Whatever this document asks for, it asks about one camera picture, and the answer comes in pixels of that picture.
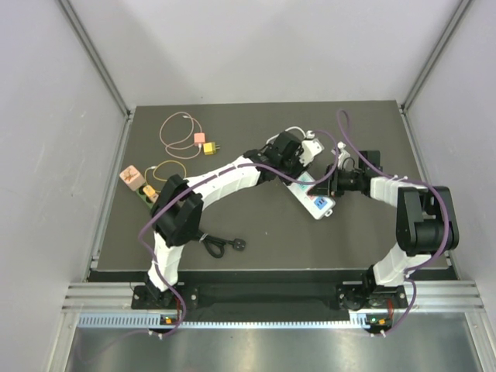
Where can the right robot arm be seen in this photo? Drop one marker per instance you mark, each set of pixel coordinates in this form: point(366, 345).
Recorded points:
point(425, 224)

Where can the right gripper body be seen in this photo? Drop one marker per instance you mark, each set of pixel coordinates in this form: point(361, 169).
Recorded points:
point(340, 180)

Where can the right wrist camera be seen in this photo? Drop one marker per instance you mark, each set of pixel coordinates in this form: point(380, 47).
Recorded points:
point(341, 155)

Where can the orange small charger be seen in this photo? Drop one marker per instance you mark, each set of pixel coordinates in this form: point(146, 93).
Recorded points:
point(149, 191)

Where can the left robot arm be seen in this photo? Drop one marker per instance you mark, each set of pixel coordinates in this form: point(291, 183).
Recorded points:
point(176, 215)

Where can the green power strip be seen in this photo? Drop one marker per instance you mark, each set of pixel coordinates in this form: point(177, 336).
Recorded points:
point(149, 202)

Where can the pink giraffe cube charger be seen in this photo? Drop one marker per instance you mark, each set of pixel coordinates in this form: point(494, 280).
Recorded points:
point(132, 178)

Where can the yellow charger plug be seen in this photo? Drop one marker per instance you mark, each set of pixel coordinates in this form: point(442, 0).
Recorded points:
point(210, 148)

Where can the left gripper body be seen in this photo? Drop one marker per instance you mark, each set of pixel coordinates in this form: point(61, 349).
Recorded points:
point(292, 167)

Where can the grey slotted cable duct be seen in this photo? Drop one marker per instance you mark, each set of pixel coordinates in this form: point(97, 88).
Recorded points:
point(162, 321)

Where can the white power strip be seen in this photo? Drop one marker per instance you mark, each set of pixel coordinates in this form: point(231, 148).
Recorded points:
point(317, 206)

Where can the pink charger plug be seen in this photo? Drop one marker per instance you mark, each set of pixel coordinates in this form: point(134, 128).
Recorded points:
point(199, 139)

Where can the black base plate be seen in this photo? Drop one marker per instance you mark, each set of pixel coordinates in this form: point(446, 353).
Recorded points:
point(260, 295)

